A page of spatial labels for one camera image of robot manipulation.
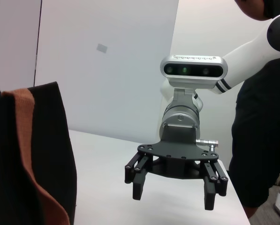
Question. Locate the grey wall sticker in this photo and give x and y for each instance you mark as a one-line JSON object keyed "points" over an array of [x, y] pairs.
{"points": [[102, 48]]}

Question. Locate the black canvas food bag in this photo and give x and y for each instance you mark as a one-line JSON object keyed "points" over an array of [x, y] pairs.
{"points": [[50, 145]]}

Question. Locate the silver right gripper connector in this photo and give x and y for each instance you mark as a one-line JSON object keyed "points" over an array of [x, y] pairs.
{"points": [[207, 141]]}

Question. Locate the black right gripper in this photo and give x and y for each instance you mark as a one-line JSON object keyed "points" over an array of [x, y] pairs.
{"points": [[179, 150]]}

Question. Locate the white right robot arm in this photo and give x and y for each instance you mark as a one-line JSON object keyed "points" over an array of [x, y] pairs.
{"points": [[247, 61]]}

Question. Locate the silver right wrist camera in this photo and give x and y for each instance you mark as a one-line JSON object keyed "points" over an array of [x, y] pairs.
{"points": [[193, 70]]}

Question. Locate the person in black clothes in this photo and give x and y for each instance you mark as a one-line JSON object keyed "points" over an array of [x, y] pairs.
{"points": [[259, 140]]}

